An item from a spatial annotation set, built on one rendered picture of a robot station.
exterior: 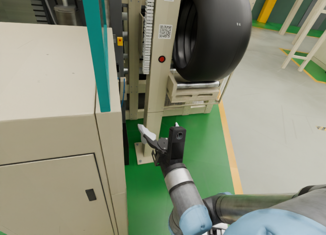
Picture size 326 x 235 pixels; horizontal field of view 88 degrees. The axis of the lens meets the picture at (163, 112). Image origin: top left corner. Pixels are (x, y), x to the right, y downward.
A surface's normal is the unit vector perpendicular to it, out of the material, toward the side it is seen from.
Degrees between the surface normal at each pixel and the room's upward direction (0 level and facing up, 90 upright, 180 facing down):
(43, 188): 90
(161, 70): 90
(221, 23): 61
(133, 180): 0
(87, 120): 90
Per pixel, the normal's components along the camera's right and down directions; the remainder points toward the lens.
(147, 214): 0.12, -0.74
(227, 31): 0.28, 0.34
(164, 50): 0.25, 0.66
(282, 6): -0.14, 0.64
